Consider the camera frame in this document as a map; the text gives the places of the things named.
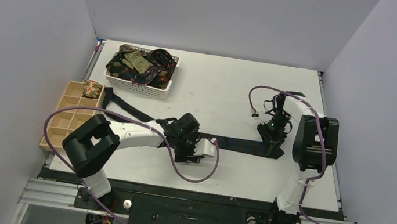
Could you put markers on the pile of patterned ties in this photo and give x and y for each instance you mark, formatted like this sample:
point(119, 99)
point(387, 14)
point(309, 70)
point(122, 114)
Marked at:
point(142, 67)

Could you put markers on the white perforated plastic basket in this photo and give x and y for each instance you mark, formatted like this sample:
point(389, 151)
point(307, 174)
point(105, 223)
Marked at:
point(143, 90)

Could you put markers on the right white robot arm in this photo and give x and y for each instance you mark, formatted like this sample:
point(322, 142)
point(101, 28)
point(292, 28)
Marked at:
point(314, 148)

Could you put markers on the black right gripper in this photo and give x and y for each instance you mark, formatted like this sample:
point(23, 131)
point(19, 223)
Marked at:
point(272, 136)

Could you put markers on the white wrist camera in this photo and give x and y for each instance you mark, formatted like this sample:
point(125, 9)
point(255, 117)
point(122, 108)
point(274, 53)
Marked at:
point(205, 148)
point(254, 113)

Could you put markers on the blue brown striped tie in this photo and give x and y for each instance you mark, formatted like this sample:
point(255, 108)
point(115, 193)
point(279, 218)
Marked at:
point(224, 142)

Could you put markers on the rolled floral tie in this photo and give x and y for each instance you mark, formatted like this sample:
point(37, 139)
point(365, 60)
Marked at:
point(91, 89)

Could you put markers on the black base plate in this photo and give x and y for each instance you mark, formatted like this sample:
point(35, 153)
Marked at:
point(145, 204)

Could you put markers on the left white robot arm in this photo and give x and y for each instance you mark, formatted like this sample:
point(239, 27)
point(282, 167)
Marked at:
point(91, 145)

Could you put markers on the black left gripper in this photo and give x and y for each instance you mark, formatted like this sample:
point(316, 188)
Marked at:
point(188, 156)

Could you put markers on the wooden compartment tray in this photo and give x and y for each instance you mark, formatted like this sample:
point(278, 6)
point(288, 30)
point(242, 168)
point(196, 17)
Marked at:
point(62, 124)

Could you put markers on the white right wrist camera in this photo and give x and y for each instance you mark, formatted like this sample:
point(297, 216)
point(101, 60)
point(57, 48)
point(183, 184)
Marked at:
point(254, 113)

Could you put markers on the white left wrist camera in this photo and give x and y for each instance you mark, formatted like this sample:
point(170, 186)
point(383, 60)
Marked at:
point(205, 148)

